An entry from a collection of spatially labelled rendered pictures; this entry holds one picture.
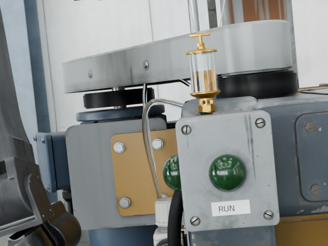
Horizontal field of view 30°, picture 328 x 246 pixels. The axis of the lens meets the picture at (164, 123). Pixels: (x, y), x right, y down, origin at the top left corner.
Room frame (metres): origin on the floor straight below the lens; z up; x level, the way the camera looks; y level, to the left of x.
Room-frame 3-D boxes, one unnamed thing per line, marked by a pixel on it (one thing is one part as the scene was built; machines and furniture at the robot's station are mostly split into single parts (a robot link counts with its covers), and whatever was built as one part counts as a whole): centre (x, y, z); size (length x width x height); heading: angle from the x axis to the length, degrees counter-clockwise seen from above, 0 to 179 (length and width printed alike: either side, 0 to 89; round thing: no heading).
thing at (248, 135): (0.50, -0.05, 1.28); 0.08 x 0.05 x 0.09; 85
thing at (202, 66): (0.56, -0.04, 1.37); 0.03 x 0.02 x 0.03; 85
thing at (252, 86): (0.68, -0.11, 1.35); 0.09 x 0.09 x 0.03
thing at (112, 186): (0.94, 0.01, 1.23); 0.28 x 0.07 x 0.16; 85
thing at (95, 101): (1.03, 0.07, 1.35); 0.12 x 0.12 x 0.04
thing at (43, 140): (0.99, 0.17, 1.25); 0.10 x 0.08 x 0.12; 20
